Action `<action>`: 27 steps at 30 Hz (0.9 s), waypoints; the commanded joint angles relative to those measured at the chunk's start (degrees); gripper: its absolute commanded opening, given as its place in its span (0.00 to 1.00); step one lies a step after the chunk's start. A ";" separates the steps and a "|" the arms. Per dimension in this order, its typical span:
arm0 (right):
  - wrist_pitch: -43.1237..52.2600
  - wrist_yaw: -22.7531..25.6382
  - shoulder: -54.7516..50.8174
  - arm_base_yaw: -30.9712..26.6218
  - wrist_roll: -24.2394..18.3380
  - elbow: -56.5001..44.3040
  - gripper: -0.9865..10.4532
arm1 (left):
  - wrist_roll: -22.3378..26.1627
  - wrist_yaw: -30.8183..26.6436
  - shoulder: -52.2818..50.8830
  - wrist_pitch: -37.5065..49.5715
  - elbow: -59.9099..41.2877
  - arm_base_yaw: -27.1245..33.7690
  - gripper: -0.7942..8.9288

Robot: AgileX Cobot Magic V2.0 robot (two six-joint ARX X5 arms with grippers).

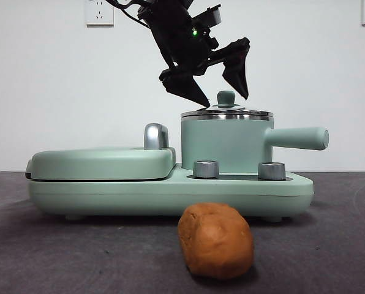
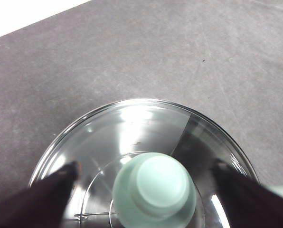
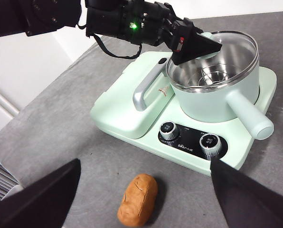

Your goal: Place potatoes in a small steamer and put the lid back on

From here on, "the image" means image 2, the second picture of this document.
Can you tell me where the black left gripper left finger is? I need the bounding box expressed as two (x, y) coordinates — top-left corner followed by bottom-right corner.
(0, 161), (82, 228)

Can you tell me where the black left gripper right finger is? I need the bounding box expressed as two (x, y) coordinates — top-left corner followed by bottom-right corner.
(208, 159), (283, 228)

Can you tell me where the glass lid with green knob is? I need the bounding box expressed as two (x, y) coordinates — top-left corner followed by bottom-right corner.
(28, 98), (262, 228)

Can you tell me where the mint green pot with handle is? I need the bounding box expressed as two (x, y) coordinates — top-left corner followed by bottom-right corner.
(28, 98), (283, 228)

